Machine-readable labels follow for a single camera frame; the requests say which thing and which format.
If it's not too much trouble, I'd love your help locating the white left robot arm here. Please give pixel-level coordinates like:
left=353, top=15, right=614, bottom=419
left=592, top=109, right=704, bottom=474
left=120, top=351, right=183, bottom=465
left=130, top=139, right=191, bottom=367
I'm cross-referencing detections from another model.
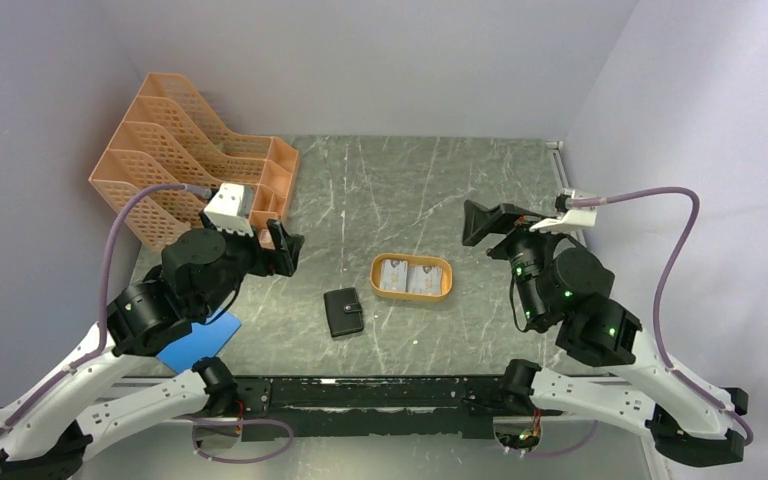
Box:
left=0, top=219, right=305, bottom=479

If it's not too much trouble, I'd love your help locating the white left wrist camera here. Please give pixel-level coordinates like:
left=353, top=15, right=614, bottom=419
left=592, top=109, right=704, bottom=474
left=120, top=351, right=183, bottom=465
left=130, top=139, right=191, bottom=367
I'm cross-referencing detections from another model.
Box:
left=202, top=183, right=255, bottom=237

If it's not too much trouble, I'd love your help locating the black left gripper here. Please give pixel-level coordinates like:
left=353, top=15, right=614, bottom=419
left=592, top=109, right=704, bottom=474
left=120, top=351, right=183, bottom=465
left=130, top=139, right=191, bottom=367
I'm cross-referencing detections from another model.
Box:
left=198, top=206, right=304, bottom=316

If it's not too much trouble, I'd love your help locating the credit card in tray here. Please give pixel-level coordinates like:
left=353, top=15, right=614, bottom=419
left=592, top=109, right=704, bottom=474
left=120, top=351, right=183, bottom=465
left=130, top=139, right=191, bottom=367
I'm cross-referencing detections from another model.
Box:
left=407, top=264, right=443, bottom=296

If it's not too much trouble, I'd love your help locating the black leather card holder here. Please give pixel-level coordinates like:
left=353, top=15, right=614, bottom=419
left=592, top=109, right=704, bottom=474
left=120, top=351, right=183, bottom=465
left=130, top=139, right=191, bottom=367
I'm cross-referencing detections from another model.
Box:
left=323, top=287, right=364, bottom=339

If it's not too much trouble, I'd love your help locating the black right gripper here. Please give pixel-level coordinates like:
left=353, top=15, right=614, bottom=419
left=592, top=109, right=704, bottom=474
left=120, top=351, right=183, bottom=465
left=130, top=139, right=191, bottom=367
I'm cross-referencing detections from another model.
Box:
left=460, top=198, right=574, bottom=325

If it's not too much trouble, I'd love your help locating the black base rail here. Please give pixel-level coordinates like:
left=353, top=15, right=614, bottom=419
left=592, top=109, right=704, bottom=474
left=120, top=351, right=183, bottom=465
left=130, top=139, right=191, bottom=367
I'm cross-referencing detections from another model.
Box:
left=226, top=375, right=534, bottom=442

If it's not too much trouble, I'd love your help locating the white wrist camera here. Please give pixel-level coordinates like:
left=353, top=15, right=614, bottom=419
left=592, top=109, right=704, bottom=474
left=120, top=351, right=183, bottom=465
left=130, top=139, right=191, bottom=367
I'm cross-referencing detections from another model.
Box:
left=529, top=188, right=602, bottom=234
left=202, top=183, right=255, bottom=237

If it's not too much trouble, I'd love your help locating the blue folder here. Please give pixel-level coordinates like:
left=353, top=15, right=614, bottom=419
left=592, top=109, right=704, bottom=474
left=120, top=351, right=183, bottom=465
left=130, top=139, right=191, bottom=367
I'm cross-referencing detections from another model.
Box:
left=156, top=313, right=242, bottom=374

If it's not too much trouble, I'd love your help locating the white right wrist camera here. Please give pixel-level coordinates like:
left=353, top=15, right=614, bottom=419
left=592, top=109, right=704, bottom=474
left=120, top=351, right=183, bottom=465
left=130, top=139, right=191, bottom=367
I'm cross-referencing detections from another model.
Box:
left=529, top=188, right=602, bottom=234

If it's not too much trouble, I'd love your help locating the orange oval tray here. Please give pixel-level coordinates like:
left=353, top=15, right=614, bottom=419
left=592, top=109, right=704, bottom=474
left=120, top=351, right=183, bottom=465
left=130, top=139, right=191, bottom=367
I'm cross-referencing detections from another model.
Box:
left=369, top=253, right=454, bottom=302

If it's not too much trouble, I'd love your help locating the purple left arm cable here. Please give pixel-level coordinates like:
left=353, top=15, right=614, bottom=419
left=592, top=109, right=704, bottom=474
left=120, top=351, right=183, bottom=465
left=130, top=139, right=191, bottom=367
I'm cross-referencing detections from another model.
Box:
left=0, top=183, right=295, bottom=480

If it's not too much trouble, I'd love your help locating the orange mesh file organizer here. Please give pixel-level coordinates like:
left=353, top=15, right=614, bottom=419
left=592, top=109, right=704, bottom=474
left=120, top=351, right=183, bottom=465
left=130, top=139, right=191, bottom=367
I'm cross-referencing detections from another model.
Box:
left=89, top=72, right=300, bottom=246

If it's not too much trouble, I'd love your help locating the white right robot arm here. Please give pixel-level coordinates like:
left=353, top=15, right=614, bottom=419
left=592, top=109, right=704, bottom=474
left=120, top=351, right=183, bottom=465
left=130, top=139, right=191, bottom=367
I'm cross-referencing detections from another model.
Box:
left=462, top=200, right=749, bottom=468

